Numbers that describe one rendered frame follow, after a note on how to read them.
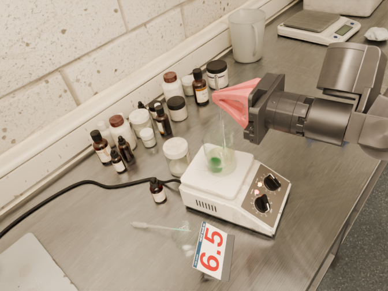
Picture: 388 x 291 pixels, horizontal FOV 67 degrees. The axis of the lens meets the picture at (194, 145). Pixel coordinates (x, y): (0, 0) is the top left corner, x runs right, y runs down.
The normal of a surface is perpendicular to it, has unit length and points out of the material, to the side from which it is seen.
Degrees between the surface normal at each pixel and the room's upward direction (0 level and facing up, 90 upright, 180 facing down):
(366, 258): 0
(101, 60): 90
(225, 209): 90
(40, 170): 90
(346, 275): 0
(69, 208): 0
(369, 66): 53
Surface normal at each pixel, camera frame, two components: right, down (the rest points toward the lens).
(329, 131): -0.54, 0.50
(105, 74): 0.74, 0.37
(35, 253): -0.15, -0.72
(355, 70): -0.06, 0.17
